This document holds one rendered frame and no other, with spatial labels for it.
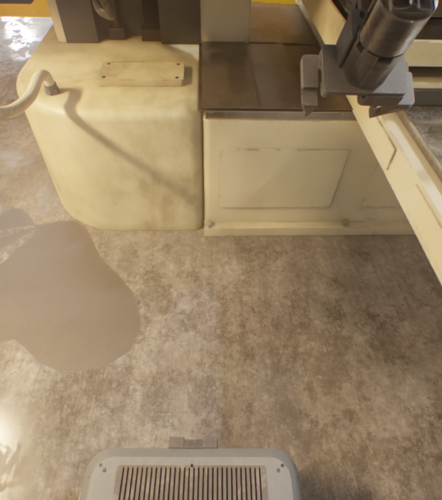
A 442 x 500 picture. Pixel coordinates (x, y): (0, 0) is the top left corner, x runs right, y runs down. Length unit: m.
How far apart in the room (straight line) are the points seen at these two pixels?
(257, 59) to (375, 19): 1.36
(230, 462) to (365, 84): 0.86
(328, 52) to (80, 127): 1.11
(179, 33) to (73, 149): 0.75
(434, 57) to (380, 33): 0.82
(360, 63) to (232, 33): 1.49
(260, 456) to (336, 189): 1.11
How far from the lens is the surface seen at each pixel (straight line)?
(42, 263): 1.79
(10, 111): 1.28
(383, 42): 0.46
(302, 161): 1.55
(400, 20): 0.44
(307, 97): 0.52
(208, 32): 1.94
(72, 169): 1.65
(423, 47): 1.24
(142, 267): 1.65
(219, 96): 1.47
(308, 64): 0.54
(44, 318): 1.61
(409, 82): 0.57
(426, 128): 1.22
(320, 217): 1.79
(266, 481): 1.04
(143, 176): 1.57
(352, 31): 0.49
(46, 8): 3.97
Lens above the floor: 1.28
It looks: 49 degrees down
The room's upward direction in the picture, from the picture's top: 2 degrees clockwise
